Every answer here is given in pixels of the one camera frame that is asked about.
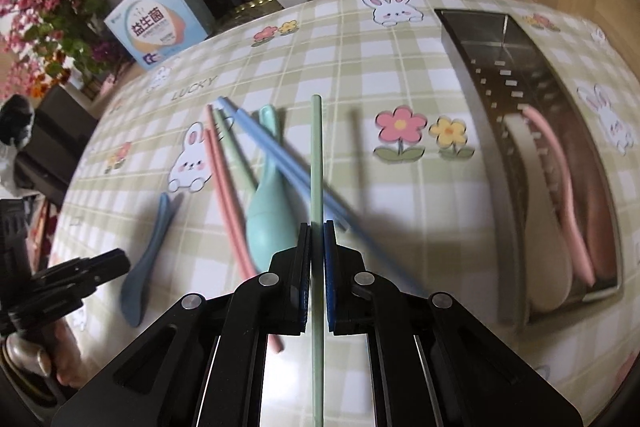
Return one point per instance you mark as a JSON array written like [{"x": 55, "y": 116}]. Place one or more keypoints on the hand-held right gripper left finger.
[{"x": 303, "y": 277}]

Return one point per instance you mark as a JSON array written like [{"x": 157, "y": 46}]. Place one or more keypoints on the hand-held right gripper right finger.
[{"x": 330, "y": 277}]

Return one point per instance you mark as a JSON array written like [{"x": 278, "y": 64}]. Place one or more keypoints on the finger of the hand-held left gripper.
[{"x": 95, "y": 269}]

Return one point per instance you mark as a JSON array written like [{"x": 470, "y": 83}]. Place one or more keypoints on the blue spoon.
[{"x": 137, "y": 292}]

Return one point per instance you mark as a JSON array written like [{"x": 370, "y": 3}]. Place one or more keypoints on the teal spoon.
[{"x": 272, "y": 227}]

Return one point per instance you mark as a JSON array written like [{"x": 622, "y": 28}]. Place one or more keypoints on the green chopstick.
[
  {"x": 316, "y": 157},
  {"x": 235, "y": 152}
]

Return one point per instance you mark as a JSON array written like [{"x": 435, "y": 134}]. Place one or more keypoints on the cream spoon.
[{"x": 540, "y": 232}]

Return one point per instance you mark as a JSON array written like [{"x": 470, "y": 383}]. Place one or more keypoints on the pink spoon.
[{"x": 560, "y": 157}]

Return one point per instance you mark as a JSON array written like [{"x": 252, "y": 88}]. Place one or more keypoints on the metal utensil tray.
[{"x": 500, "y": 37}]

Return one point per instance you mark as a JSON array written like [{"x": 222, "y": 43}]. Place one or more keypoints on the person's left hand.
[{"x": 70, "y": 352}]

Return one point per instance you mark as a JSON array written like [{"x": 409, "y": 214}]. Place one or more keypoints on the black chair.
[{"x": 55, "y": 142}]

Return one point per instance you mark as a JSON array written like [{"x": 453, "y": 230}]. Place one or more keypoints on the white cloth cap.
[{"x": 15, "y": 122}]

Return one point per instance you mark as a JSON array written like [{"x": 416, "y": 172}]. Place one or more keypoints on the green checkered bunny tablecloth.
[{"x": 350, "y": 82}]

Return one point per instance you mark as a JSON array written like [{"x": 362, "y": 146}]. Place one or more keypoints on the white blue supplement box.
[{"x": 155, "y": 27}]

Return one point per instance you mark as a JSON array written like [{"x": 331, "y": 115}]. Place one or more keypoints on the gold blister tray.
[{"x": 252, "y": 4}]

